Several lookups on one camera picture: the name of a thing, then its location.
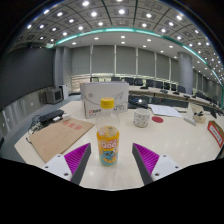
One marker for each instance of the long curved conference desk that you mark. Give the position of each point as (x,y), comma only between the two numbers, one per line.
(146,90)

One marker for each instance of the grey boxy monitor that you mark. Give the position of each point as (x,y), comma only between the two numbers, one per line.
(54,96)

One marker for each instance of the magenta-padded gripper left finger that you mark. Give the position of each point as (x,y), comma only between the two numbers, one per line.
(58,165)

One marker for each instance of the red-edged open cardboard box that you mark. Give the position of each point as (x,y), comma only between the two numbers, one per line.
(216,133)

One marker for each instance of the white paper sheet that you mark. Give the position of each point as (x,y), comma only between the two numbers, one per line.
(165,110)

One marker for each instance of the black rectangular device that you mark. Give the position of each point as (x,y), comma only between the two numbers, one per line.
(50,116)

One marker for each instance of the black desktop console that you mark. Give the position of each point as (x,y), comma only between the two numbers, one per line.
(137,101)

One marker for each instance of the small white adapter block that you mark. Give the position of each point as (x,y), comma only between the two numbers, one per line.
(66,117)

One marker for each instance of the small open white box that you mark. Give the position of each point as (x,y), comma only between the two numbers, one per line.
(195,111)

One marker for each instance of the white remote control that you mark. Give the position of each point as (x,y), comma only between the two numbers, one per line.
(190,121)

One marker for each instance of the brown paper envelope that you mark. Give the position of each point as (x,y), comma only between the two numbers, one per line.
(56,136)

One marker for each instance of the flat round red coaster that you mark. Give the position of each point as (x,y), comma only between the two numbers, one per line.
(157,119)

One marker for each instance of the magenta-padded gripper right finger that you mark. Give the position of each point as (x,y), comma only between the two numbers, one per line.
(163,165)

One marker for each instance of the white cardboard paper box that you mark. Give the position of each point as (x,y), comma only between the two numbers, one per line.
(100,95)

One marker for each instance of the group of ceiling lights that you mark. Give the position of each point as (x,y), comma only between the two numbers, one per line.
(121,11)

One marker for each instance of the group of black office chairs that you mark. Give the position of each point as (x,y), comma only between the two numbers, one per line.
(138,81)

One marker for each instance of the white patterned paper cup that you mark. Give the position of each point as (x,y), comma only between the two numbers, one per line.
(141,118)

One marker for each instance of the yellow-capped orange-label drink bottle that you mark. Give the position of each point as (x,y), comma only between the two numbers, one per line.
(107,143)

